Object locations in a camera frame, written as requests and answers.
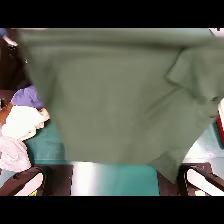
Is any green T-shirt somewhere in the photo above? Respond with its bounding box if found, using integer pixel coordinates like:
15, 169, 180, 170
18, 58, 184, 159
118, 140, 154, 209
18, 28, 224, 184

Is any purple garment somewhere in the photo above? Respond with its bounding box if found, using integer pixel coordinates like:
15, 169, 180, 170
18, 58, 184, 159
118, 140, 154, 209
11, 84, 46, 110

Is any cream garment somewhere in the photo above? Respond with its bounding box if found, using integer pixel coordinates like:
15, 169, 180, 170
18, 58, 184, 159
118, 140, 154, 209
1, 105, 51, 142

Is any pink garment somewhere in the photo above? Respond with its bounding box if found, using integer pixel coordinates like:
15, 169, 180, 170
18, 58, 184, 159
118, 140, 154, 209
0, 135, 33, 173

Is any red garment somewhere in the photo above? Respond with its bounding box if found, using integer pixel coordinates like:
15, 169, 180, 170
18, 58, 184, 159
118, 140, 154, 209
215, 111, 224, 148

